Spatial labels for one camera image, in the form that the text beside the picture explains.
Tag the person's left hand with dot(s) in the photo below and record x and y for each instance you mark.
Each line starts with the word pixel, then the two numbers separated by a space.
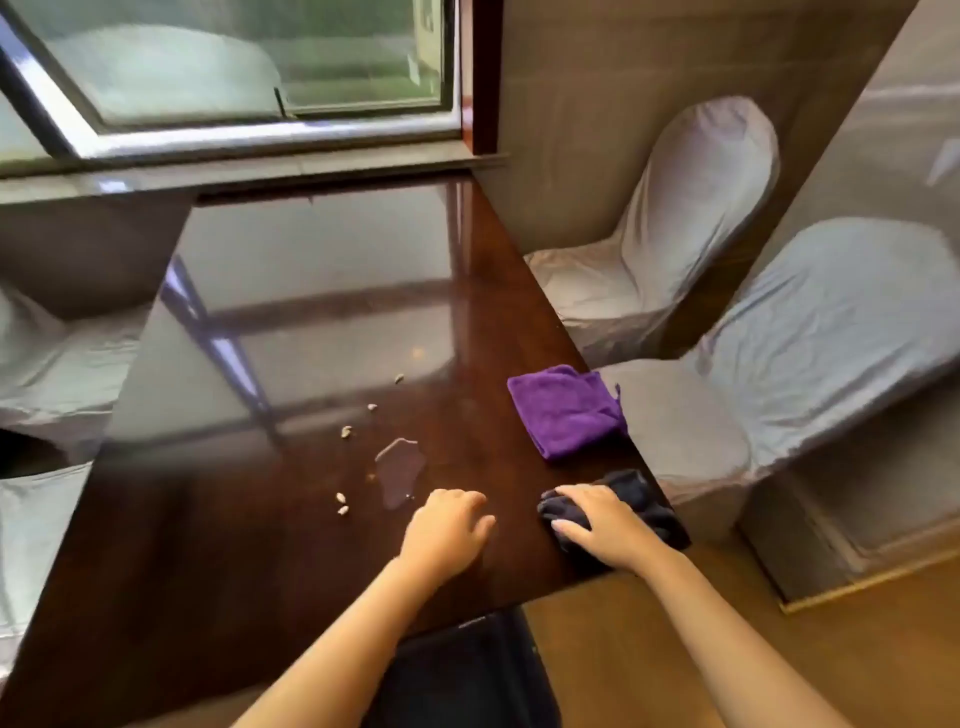
pixel 442 536

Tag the person's right hand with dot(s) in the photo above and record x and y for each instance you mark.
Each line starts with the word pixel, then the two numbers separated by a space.
pixel 611 532

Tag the person's left thumb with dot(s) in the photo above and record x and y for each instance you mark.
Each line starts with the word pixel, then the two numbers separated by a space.
pixel 481 531

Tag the person's right thumb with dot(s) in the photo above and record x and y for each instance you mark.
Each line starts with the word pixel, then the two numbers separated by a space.
pixel 568 533

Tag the dark grey cloth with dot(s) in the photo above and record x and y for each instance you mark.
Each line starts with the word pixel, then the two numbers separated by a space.
pixel 641 491

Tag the person's left forearm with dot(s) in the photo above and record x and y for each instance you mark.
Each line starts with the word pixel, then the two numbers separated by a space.
pixel 345 649

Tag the person's right forearm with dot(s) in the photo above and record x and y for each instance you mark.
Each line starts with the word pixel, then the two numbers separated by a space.
pixel 720 645

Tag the water spill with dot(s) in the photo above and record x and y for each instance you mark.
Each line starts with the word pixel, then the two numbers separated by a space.
pixel 400 472

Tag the purple microfibre cloth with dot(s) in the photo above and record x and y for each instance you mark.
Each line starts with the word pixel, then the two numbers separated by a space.
pixel 566 411

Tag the person's dark clothing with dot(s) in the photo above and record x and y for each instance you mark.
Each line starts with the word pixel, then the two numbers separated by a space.
pixel 469 679

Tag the white covered chair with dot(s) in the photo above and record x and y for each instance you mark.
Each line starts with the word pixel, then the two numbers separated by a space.
pixel 52 367
pixel 34 540
pixel 817 337
pixel 675 225

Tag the glossy stone window sill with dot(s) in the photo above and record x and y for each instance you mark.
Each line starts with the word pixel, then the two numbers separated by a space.
pixel 225 176

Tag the red-brown wooden post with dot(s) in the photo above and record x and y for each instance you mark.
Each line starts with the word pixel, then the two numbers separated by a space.
pixel 481 75

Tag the metal window frame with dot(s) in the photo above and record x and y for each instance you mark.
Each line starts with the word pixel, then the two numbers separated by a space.
pixel 225 139

